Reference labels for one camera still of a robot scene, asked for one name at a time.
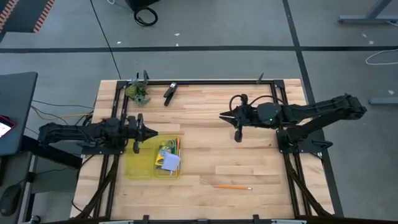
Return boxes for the phone in red case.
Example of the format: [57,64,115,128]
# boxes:
[0,114,17,139]

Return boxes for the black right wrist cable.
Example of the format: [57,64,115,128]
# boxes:
[229,94,285,108]

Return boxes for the grey table leg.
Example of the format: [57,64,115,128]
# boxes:
[338,0,398,25]

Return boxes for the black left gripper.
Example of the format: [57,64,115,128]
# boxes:
[126,113,159,154]

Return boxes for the black computer mouse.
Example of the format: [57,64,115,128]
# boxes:
[0,184,22,217]

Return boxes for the thin black floor cable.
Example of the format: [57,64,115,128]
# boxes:
[90,0,122,80]

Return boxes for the coiled black floor cable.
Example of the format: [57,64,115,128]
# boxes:
[133,6,159,27]

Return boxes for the grey table foot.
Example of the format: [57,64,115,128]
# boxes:
[369,96,398,105]

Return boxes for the black aluminium table frame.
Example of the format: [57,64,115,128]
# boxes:
[81,79,335,224]

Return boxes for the yellow-green translucent pencil case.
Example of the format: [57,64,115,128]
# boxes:
[124,135,183,180]

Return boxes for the black stapler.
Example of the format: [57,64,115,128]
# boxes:
[163,82,178,107]

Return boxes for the dark grey desk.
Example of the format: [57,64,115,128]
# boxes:
[0,72,39,156]

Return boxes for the yellow cable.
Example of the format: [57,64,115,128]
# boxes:
[30,105,94,121]

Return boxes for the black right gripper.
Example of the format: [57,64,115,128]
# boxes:
[219,94,261,143]

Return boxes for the black mat with orange stripes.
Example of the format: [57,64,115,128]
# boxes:
[0,0,56,34]

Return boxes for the orange wooden pencil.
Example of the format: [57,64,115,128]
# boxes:
[213,185,253,191]

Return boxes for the pale sticky note pad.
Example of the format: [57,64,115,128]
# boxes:
[160,152,182,172]

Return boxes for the black cable bundle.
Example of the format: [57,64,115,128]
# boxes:
[74,154,121,218]
[284,152,332,217]

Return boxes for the crayon box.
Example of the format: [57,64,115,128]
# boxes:
[154,144,170,167]

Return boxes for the small green artificial plant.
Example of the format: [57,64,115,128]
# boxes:
[125,78,152,107]

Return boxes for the white floor cable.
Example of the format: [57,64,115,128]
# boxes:
[365,48,398,66]

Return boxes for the orange pen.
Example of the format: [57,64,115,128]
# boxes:
[175,138,182,177]

